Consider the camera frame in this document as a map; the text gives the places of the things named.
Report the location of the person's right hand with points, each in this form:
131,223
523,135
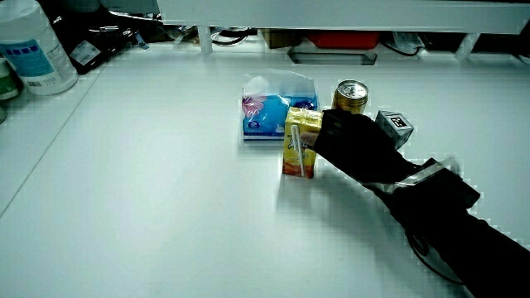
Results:
356,145

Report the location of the yellow ice redtea carton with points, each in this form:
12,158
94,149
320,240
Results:
299,124

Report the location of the gold drink can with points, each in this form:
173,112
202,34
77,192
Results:
351,96

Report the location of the black flat stand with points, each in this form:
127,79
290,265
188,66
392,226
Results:
331,59

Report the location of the blue tissue pack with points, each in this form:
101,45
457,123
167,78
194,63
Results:
267,111

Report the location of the red box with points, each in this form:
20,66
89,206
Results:
343,39

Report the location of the brown cardboard box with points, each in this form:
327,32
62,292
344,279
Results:
280,38

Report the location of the white raised shelf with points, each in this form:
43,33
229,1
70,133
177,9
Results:
331,14

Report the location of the black plastic bag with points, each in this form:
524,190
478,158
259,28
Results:
89,39

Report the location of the white wipes canister blue label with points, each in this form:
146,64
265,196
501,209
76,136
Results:
35,54

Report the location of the green white jar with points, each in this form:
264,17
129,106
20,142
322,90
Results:
6,85

